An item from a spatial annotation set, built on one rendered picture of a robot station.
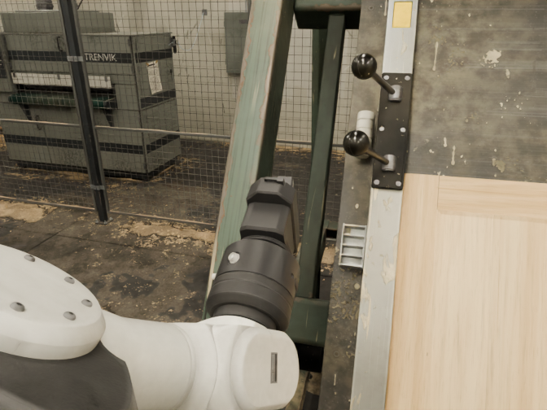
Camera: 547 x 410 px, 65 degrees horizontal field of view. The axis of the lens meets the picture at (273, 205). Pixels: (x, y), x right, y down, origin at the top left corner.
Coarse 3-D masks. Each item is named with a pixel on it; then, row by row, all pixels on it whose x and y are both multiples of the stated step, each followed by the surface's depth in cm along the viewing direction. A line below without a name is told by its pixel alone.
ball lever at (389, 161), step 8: (352, 136) 61; (360, 136) 61; (344, 144) 62; (352, 144) 61; (360, 144) 60; (368, 144) 61; (352, 152) 61; (360, 152) 61; (368, 152) 64; (376, 152) 66; (384, 160) 68; (392, 160) 69; (384, 168) 69; (392, 168) 69
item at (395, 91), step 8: (360, 56) 63; (368, 56) 63; (352, 64) 64; (360, 64) 63; (368, 64) 62; (376, 64) 63; (352, 72) 64; (360, 72) 63; (368, 72) 63; (376, 80) 67; (384, 88) 69; (392, 88) 70; (400, 88) 71; (392, 96) 71; (400, 96) 71
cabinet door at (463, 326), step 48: (432, 192) 71; (480, 192) 69; (528, 192) 68; (432, 240) 69; (480, 240) 68; (528, 240) 67; (432, 288) 68; (480, 288) 67; (528, 288) 65; (432, 336) 67; (480, 336) 65; (528, 336) 64; (432, 384) 65; (480, 384) 64; (528, 384) 63
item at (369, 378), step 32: (416, 0) 76; (384, 64) 74; (384, 192) 70; (384, 224) 69; (384, 256) 68; (384, 288) 67; (384, 320) 66; (384, 352) 65; (352, 384) 65; (384, 384) 64
